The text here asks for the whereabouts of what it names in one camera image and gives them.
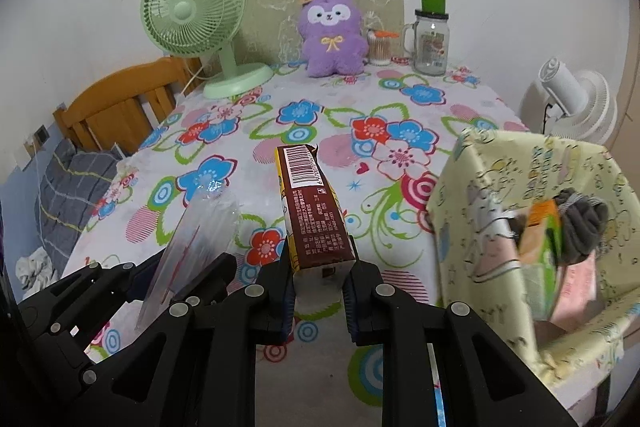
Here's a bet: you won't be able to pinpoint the glass jar with green lid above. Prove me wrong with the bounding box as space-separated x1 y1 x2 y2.
401 0 450 76

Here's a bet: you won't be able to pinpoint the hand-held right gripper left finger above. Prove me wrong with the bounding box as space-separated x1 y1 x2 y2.
85 252 297 427

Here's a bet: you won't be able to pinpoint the pink packet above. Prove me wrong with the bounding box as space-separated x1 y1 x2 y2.
550 252 601 323

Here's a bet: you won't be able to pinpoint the grey plaid pillow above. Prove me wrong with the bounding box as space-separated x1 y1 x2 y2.
34 139 123 278

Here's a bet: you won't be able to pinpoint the green orange packet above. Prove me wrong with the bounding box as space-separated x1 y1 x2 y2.
517 199 563 318

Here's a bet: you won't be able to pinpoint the yellow patterned storage box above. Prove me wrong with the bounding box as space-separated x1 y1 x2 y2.
426 127 640 383

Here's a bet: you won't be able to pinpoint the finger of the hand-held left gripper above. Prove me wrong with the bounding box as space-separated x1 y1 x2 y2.
169 252 237 309
17 253 163 388

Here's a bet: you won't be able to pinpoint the cotton swab container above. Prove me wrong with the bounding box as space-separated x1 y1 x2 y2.
366 28 401 66

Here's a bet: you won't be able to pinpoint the white crumpled cloth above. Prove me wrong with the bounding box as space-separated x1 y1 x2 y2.
15 247 56 293

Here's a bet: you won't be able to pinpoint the white fan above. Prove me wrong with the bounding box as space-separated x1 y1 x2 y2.
520 57 618 145

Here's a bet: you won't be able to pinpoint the clear plastic packet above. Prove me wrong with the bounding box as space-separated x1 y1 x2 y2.
135 192 241 333

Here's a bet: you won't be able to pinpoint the green desk fan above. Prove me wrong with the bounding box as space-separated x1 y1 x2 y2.
140 0 275 100

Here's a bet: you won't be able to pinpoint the brown carton box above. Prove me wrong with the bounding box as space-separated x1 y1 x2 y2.
275 144 358 280

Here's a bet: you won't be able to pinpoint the grey socks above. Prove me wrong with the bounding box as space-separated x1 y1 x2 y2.
552 187 611 268

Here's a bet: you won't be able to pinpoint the purple plush toy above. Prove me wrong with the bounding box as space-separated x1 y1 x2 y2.
298 0 366 78

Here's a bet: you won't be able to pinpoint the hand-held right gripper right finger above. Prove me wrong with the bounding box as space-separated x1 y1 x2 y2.
344 249 576 427

